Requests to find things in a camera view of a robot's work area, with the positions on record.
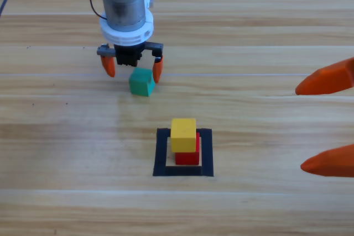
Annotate white wrist mount ring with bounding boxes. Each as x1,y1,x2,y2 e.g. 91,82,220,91
98,0,155,46

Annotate red wooden block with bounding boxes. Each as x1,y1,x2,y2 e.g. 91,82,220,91
174,132,201,166

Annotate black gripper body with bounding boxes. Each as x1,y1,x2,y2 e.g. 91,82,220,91
96,41,164,67

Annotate black tape square outline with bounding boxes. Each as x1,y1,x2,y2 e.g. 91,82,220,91
152,128,215,177

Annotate green wooden block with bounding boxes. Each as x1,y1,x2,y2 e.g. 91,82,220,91
128,67,156,97

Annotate yellow wooden block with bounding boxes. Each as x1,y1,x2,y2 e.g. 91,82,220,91
170,118,198,154

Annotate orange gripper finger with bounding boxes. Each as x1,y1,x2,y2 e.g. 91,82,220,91
300,144,354,178
295,57,354,96
100,55,116,78
151,55,164,84

